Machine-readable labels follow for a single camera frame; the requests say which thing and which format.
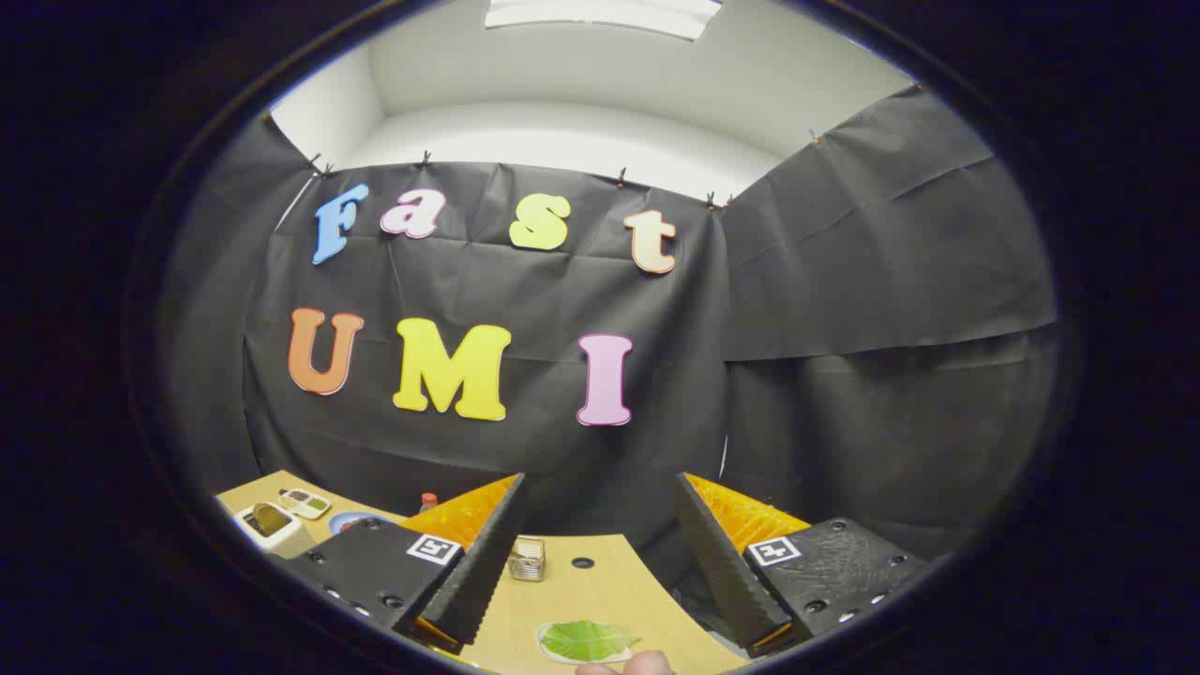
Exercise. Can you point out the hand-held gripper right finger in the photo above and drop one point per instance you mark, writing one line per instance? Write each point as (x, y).
(717, 562)

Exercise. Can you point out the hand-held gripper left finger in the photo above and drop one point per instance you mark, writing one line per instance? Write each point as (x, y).
(487, 562)

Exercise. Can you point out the green lettuce leaf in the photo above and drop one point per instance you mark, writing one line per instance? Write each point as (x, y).
(589, 640)

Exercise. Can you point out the clear bottle with red cap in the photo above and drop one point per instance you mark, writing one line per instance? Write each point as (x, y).
(428, 502)

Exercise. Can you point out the small white square plate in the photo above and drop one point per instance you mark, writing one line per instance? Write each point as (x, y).
(544, 647)

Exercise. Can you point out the blue plate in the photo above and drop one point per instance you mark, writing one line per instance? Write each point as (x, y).
(345, 521)

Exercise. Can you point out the white compartment tray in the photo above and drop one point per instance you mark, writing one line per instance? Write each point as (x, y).
(305, 503)

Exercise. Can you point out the white toaster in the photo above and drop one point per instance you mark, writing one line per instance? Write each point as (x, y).
(281, 544)

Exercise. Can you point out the black backdrop cloth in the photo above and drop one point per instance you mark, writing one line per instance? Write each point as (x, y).
(844, 281)

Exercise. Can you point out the ceiling light panel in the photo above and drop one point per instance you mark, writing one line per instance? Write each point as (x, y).
(600, 14)

